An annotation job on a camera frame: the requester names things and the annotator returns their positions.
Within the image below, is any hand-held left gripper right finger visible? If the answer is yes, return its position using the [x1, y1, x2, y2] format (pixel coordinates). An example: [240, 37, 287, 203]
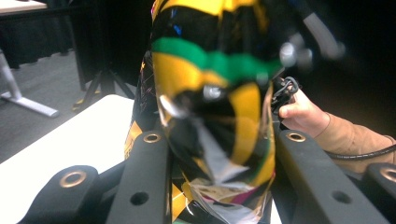
[275, 129, 390, 224]

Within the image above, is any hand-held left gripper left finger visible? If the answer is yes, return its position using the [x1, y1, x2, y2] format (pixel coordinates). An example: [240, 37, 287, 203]
[106, 130, 173, 224]

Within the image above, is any black yellow green snack packet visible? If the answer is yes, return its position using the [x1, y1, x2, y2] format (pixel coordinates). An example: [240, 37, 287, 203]
[124, 0, 285, 224]

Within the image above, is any white table cover sheet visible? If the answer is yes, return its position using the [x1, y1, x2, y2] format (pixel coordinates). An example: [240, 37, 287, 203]
[0, 94, 135, 224]

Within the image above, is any yellow black hazard tape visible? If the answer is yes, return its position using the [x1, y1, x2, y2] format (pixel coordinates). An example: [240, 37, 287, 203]
[72, 89, 102, 110]

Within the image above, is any black tripod stand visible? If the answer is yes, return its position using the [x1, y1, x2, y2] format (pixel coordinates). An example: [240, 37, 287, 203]
[73, 66, 136, 111]

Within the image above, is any white metal stand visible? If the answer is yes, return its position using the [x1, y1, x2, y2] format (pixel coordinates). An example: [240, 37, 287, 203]
[0, 49, 60, 119]

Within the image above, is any black curtain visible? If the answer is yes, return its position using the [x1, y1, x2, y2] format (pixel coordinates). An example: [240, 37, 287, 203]
[0, 7, 106, 69]

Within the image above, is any light side table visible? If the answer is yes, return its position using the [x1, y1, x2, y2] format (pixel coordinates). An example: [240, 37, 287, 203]
[0, 0, 49, 16]

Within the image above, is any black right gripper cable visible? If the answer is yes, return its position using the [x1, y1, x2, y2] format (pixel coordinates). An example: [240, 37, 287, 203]
[325, 143, 396, 161]

